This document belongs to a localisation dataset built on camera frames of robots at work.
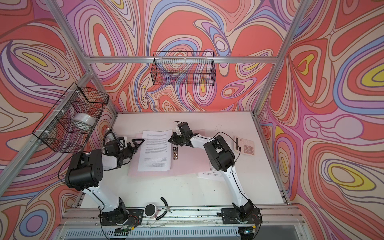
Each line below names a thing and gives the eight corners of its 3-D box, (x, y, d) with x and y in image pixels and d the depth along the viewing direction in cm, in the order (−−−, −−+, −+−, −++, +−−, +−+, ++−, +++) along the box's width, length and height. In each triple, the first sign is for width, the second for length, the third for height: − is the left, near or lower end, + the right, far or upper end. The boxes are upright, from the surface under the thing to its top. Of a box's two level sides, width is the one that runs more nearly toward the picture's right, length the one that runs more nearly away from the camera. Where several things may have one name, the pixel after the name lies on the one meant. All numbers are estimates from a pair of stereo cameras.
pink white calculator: (231, 151, 100) (232, 148, 97) (233, 138, 107) (234, 135, 104) (253, 157, 98) (254, 154, 95) (253, 143, 104) (255, 140, 101)
